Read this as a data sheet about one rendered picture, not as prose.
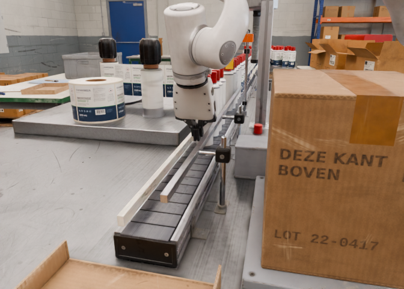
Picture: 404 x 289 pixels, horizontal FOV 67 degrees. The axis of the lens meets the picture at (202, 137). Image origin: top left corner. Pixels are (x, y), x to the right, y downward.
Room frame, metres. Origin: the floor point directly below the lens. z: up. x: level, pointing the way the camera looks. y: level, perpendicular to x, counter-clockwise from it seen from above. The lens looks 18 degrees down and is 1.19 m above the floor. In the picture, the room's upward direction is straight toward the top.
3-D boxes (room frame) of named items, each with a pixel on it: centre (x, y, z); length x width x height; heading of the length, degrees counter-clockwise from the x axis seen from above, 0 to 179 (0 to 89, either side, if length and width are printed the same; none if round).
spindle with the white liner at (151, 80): (1.20, 0.20, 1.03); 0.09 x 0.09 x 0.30
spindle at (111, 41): (1.52, 0.45, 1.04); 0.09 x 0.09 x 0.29
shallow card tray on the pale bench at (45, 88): (2.27, 1.14, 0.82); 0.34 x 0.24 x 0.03; 0
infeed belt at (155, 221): (1.21, -0.09, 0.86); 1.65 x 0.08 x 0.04; 167
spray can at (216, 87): (0.93, -0.03, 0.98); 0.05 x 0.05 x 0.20
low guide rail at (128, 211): (0.94, 0.01, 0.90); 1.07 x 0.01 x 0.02; 167
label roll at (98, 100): (1.18, 0.41, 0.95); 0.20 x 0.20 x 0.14
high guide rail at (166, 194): (0.92, -0.06, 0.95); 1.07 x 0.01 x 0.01; 167
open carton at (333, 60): (3.38, -1.52, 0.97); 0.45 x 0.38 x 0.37; 87
